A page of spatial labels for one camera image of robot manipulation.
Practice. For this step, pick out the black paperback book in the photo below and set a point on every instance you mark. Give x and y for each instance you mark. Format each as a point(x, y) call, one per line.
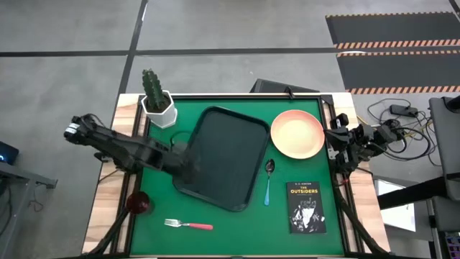
point(305, 208)

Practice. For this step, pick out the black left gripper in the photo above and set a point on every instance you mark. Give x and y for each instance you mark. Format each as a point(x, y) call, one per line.
point(176, 160)

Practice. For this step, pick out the peach round plate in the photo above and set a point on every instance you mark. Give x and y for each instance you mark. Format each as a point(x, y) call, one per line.
point(297, 134)

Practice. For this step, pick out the white hexagonal plant pot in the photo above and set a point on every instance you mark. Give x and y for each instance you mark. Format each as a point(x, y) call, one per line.
point(166, 117)

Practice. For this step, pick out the small black clamp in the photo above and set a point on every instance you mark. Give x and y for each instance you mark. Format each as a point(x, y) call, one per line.
point(290, 93)

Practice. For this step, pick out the grey side desk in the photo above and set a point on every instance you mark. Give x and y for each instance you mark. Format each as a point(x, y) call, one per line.
point(447, 144)

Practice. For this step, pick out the dark device with blue light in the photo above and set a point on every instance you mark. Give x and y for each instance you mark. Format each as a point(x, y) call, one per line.
point(8, 153)

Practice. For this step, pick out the dark rectangular serving tray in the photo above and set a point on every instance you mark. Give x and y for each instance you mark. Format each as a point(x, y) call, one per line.
point(230, 158)

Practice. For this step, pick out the black hazard-striped floor mat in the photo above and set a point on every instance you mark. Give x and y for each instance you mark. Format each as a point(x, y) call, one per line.
point(399, 72)
point(391, 28)

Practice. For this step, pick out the black power adapter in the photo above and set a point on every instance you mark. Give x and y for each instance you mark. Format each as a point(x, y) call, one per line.
point(404, 109)

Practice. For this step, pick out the green cactus plant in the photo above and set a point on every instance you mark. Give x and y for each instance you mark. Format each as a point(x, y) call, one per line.
point(151, 88)

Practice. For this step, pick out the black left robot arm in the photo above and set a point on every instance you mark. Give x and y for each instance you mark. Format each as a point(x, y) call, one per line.
point(136, 153)

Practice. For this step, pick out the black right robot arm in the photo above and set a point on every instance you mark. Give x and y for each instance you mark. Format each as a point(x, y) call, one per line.
point(363, 140)

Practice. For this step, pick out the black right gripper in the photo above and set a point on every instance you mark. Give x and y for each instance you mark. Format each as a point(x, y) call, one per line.
point(338, 137)

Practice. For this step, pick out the red faceted cup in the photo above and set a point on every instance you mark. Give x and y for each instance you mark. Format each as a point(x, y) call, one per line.
point(137, 202)

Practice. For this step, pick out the black desk crossbar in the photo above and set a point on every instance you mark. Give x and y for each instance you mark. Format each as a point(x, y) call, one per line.
point(409, 194)

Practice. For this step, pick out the black flat device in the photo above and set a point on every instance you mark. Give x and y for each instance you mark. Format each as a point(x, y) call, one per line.
point(273, 86)

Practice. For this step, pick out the grey metal side table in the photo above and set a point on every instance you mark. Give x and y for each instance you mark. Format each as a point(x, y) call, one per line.
point(21, 176)

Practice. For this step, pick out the green table mat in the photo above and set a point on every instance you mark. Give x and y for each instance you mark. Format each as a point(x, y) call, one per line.
point(244, 234)

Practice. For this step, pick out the white sheet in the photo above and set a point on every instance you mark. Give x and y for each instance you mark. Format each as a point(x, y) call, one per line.
point(395, 216)

